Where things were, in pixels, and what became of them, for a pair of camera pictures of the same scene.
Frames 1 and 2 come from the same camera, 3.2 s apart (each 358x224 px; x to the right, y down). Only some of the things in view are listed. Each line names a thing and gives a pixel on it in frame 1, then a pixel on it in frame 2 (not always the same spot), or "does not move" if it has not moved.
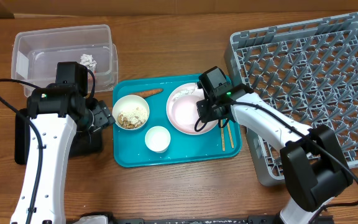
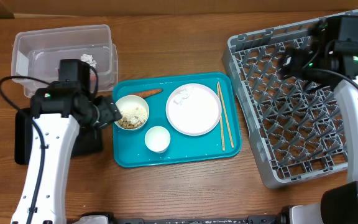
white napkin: x=87 y=61 does not move
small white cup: x=158 y=139 does not move
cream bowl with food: x=130 y=112 does not move
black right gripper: x=206 y=116 → x=289 y=63
